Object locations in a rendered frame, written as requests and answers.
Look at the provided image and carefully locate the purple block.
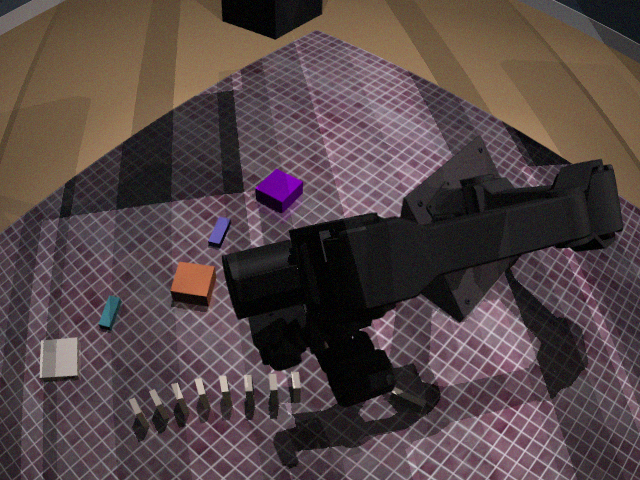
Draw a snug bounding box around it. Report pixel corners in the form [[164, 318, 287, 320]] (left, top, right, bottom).
[[255, 169, 303, 213]]

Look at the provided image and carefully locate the orange block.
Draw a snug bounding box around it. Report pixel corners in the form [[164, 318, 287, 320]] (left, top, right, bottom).
[[170, 262, 217, 306]]

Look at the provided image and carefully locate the blue rectangular block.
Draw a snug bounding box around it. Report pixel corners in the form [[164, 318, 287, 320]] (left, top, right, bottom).
[[208, 217, 231, 248]]

